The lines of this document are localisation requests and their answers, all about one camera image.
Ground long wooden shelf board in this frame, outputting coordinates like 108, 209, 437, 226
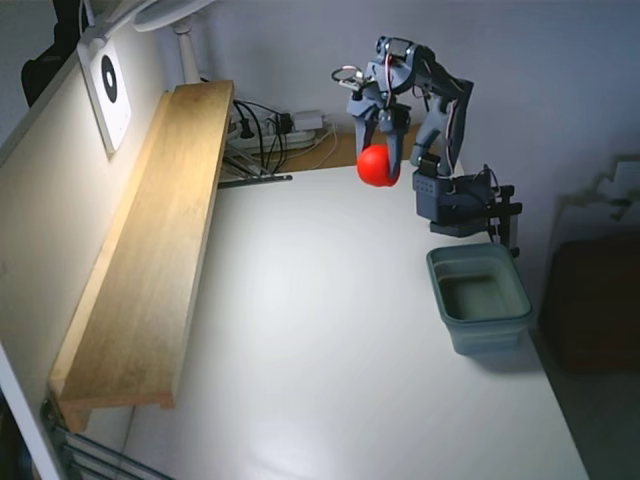
47, 79, 236, 434

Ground metal shelf bracket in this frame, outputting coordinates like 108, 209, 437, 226
217, 147, 294, 190

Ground black table clamp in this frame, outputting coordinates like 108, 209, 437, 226
487, 184, 524, 259

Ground grey robot base mount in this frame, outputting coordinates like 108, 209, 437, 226
410, 167, 502, 238

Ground red ball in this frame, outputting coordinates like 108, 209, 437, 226
356, 144, 401, 189

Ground metal frame rails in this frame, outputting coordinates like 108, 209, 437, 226
40, 397, 174, 480

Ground white desk lamp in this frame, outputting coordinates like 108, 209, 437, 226
133, 0, 217, 84

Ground white device with black circle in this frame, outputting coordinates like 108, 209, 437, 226
76, 38, 134, 154

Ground black plug with cable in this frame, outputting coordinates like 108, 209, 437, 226
233, 99, 281, 174

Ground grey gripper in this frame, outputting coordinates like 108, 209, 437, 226
347, 61, 412, 180

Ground white power strip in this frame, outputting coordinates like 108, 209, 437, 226
227, 125, 324, 150

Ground white thin cable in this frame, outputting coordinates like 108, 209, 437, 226
294, 124, 342, 172

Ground dark brown case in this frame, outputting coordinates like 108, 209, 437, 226
543, 238, 640, 372

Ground grey plastic container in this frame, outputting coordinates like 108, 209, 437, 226
425, 244, 535, 357

